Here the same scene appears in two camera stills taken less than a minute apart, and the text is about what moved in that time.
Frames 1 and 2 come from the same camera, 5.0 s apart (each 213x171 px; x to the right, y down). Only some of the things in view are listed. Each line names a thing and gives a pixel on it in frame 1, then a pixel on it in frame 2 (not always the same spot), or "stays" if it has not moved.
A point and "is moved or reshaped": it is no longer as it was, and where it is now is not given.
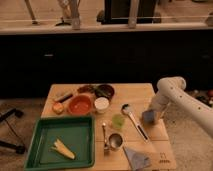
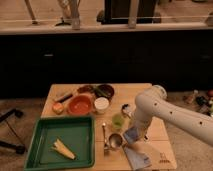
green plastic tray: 77,133 stays
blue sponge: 148,116 is moved or reshaped
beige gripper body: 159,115 to 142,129
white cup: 101,104 stays
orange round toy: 57,108 stays
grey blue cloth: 137,161 stays
